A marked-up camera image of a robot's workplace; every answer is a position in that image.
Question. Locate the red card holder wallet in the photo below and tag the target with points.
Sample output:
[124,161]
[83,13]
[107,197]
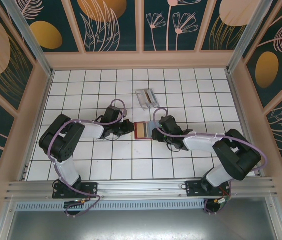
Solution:
[136,130]

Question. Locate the clear acrylic card stand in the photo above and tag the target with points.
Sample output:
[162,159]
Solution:
[140,97]

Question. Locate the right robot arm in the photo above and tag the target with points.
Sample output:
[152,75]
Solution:
[236,155]

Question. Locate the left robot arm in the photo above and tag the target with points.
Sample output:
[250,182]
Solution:
[63,140]

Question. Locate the thin plain credit card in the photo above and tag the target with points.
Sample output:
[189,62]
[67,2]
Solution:
[150,97]

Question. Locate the grey metal sheet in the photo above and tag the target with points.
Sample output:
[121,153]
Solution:
[140,225]

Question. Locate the aluminium mounting rail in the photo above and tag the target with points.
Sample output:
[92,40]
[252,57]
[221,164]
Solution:
[140,187]

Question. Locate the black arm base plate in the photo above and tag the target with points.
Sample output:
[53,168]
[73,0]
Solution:
[193,188]
[90,190]

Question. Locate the aluminium corner post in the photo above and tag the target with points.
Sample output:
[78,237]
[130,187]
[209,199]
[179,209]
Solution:
[29,37]
[248,37]

